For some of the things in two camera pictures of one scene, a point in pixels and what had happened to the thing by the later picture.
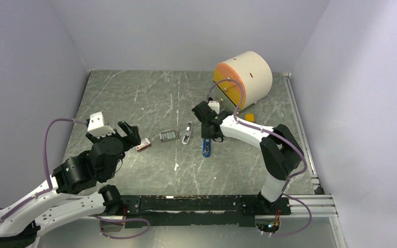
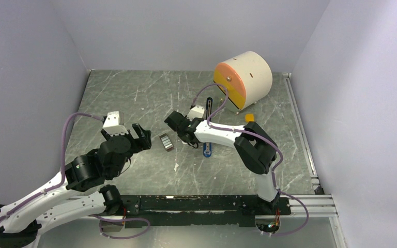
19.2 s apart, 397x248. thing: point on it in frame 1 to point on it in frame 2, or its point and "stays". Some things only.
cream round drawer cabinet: x=243 y=81 stays
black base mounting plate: x=245 y=211 stays
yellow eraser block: x=249 y=117 stays
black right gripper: x=205 y=135 to x=190 y=120
